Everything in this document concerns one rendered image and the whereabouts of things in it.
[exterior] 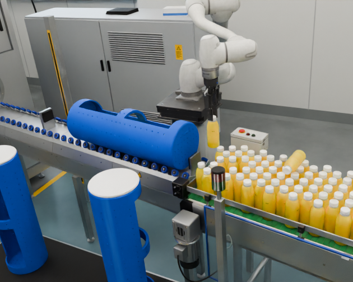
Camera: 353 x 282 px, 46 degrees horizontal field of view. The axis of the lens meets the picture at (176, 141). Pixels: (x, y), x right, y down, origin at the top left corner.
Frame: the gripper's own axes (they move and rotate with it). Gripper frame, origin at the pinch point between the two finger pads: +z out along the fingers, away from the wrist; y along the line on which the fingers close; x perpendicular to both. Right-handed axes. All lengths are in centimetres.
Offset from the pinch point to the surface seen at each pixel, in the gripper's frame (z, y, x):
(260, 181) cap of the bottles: 24.5, 14.3, 35.1
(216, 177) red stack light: 9, 42, 27
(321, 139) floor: 132, -241, -13
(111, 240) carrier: 57, 59, -31
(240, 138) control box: 24.0, -21.0, 4.9
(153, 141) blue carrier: 16.8, 15.8, -30.6
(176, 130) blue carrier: 10.3, 9.4, -18.4
